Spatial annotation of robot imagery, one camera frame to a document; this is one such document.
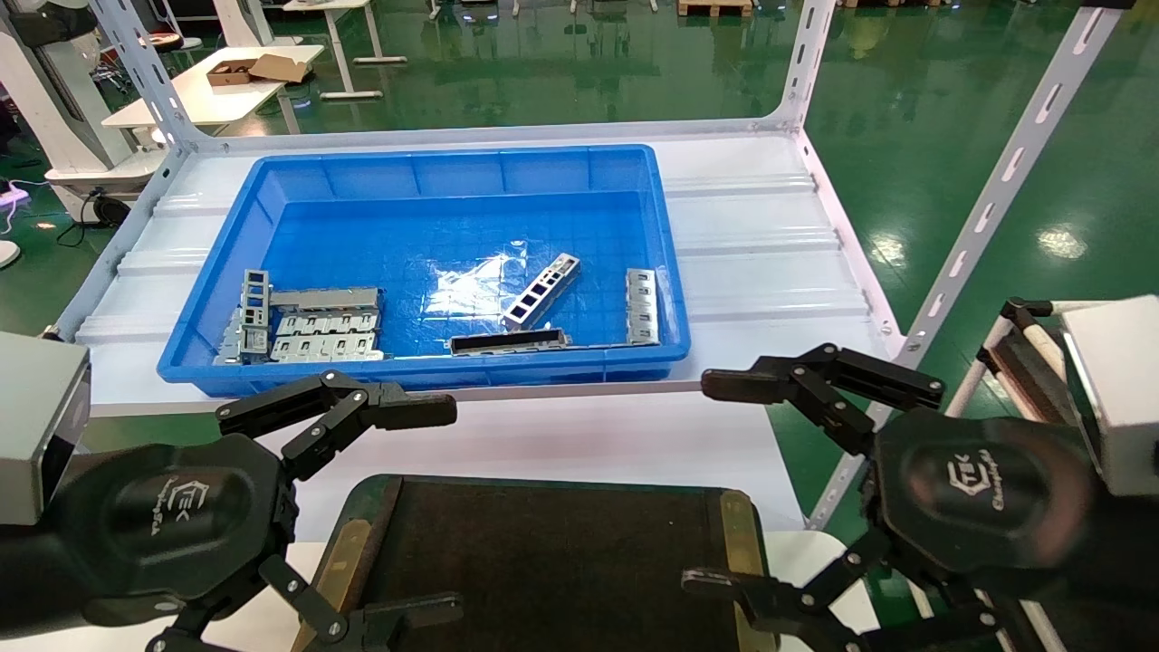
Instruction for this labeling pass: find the white table with cardboard box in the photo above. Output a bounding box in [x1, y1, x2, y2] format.
[101, 43, 325, 128]

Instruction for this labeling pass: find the silver slotted metal part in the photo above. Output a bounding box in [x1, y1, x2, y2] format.
[626, 268, 659, 346]
[273, 311, 380, 338]
[270, 333, 385, 363]

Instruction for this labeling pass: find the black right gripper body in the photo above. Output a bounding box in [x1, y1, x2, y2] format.
[871, 407, 1159, 652]

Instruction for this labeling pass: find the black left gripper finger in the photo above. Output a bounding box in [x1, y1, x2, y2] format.
[145, 554, 465, 652]
[216, 369, 458, 483]

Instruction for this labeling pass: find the white perforated shelf rack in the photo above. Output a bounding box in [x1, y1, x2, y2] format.
[41, 0, 1133, 531]

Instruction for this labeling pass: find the brown cardboard box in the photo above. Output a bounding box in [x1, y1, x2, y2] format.
[206, 53, 313, 88]

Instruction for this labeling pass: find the white flat panel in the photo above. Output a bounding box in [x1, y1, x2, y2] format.
[86, 389, 807, 544]

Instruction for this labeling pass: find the white cart with black strap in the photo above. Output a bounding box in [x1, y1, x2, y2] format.
[942, 297, 1087, 436]

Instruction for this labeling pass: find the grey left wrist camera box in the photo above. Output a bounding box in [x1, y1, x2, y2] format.
[0, 331, 91, 526]

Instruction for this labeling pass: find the white machine column base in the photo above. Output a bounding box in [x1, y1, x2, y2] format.
[0, 0, 168, 196]

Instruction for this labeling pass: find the white height-adjustable desk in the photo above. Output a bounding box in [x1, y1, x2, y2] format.
[283, 0, 408, 101]

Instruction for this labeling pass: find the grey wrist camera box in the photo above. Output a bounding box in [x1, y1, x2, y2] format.
[1059, 294, 1159, 497]
[0, 331, 91, 526]

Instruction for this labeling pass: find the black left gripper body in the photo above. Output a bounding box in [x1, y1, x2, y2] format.
[0, 435, 300, 628]

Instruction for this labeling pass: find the grey long metal part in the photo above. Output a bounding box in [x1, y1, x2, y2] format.
[270, 287, 382, 314]

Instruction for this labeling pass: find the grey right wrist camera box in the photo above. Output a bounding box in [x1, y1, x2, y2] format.
[1059, 294, 1159, 497]

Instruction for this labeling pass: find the dark metal channel part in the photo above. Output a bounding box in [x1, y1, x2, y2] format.
[449, 328, 571, 357]

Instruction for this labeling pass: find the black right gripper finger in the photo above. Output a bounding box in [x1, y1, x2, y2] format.
[681, 530, 1006, 652]
[702, 342, 947, 458]

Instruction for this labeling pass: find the black container tray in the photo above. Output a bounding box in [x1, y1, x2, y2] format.
[290, 474, 781, 652]

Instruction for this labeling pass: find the white rounded table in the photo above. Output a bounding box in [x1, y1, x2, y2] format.
[0, 530, 884, 652]

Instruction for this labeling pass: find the grey upright frame part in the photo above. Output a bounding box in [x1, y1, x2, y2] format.
[241, 269, 272, 356]

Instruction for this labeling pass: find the blue plastic bin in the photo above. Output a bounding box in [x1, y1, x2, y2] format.
[157, 143, 694, 399]

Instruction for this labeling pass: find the black floor cable coil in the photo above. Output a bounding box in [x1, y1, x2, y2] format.
[56, 186, 132, 247]

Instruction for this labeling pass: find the silver part with square holes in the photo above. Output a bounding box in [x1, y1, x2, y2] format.
[501, 253, 582, 332]

